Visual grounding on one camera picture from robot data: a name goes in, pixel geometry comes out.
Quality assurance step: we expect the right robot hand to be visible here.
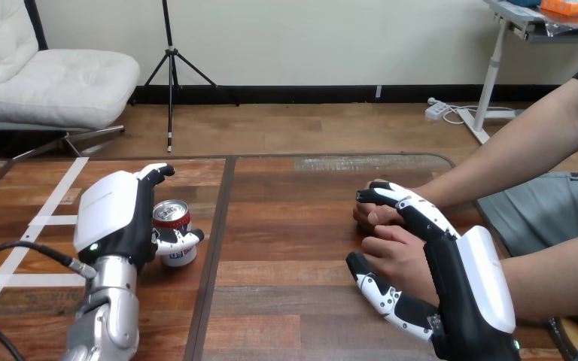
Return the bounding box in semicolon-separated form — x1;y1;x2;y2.
345;181;522;361

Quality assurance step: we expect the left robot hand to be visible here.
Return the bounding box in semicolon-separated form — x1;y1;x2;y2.
73;162;205;274

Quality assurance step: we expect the person's hand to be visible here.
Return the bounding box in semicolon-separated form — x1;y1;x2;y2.
352;178;420;234
360;224;440;308

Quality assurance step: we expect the red and white drink can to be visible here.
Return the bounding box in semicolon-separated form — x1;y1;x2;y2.
151;199;198;269

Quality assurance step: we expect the person's forearm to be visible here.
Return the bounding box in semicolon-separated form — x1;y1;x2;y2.
412;92;569;211
500;243;578;323

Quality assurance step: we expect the person's body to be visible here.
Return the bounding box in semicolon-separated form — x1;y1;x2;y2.
477;41;578;361

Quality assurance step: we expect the white power strip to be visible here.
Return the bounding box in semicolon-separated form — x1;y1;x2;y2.
424;97;451;121

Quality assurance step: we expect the white cushioned chair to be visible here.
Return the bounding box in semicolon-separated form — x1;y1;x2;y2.
0;0;141;160

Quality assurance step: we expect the black tripod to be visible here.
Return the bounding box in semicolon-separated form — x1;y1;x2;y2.
129;0;241;154

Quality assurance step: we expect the white desk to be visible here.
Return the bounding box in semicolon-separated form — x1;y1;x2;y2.
455;0;578;146

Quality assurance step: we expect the orange thing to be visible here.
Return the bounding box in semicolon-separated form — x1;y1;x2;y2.
539;0;578;17

